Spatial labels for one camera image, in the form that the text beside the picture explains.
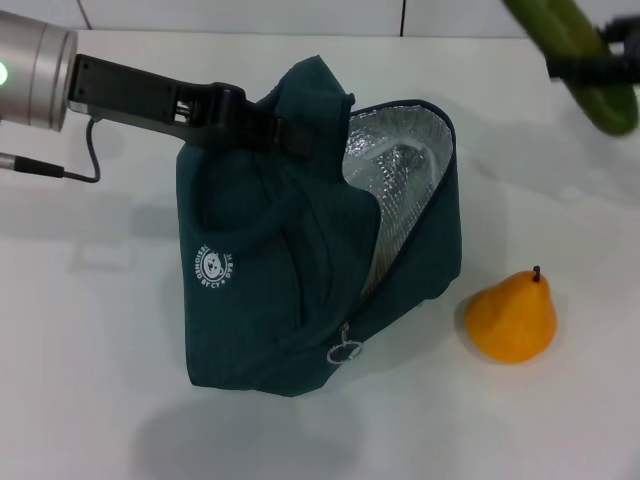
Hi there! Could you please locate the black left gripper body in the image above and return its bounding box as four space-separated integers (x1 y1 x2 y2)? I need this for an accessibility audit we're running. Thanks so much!
68 54 219 145

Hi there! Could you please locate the green cucumber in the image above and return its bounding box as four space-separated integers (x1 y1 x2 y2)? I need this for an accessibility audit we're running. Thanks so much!
502 0 640 137

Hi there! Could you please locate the dark teal insulated lunch bag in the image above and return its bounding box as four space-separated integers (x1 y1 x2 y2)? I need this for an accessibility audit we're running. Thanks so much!
175 54 464 399

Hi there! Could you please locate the yellow pear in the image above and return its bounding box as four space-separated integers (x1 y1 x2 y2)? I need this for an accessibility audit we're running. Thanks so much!
463 264 558 365

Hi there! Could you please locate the black gripper cable with plug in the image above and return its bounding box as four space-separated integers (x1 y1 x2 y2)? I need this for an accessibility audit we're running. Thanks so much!
0 117 102 185

